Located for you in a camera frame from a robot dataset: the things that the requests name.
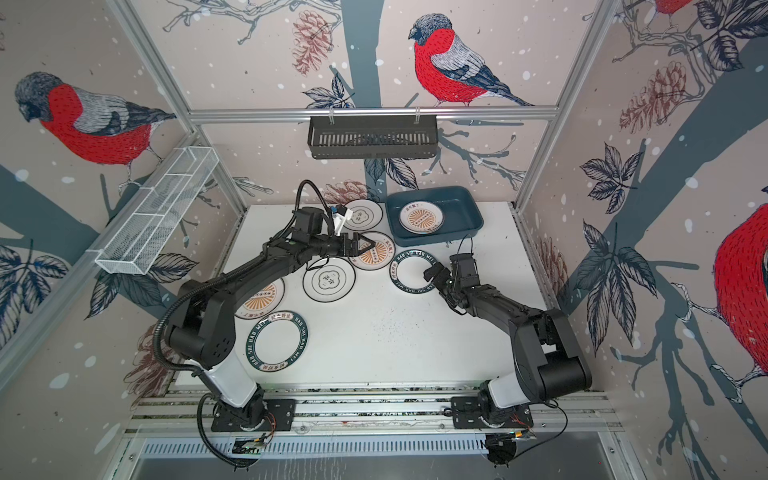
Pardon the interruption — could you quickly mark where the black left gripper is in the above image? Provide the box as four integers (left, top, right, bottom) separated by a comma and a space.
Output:
310, 232, 375, 258

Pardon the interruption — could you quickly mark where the white plate black flower outline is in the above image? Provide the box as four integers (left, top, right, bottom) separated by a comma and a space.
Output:
344, 199, 383, 232

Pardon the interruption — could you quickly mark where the green ring plate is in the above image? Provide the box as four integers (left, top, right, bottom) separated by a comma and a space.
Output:
245, 310, 309, 373
389, 249, 437, 295

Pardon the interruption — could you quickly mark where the orange sunburst plate front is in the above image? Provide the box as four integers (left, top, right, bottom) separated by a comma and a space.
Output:
399, 201, 445, 235

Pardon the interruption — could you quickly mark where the orange sunburst plate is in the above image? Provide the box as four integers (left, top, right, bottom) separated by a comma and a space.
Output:
349, 231, 396, 271
399, 201, 445, 235
235, 279, 285, 320

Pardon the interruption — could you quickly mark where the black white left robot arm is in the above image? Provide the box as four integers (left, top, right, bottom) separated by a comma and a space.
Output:
152, 231, 375, 429

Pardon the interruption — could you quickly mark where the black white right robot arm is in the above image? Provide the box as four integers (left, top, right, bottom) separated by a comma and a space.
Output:
423, 253, 593, 425

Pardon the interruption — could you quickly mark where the teal plastic bin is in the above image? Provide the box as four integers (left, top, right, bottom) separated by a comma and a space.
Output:
385, 186, 484, 247

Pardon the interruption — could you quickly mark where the orange sunburst plate back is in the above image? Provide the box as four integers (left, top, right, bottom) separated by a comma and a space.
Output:
349, 231, 396, 271

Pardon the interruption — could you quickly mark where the orange sunburst plate left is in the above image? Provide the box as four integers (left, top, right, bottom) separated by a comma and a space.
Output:
235, 279, 285, 320

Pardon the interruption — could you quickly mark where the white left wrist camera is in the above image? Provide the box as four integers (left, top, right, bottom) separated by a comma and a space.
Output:
331, 205, 353, 236

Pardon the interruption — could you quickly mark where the black hanging wire basket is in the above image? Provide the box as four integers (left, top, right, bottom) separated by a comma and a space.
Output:
307, 115, 439, 160

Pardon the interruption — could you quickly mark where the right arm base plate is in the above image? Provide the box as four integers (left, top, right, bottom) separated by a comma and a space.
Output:
443, 394, 533, 430

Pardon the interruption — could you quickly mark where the aluminium front rail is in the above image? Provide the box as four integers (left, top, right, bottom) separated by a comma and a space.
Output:
124, 385, 625, 435

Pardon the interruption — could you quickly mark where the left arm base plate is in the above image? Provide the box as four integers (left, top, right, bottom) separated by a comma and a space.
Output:
211, 399, 297, 433

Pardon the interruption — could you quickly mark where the white mesh wall shelf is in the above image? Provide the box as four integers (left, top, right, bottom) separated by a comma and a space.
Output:
95, 146, 219, 275

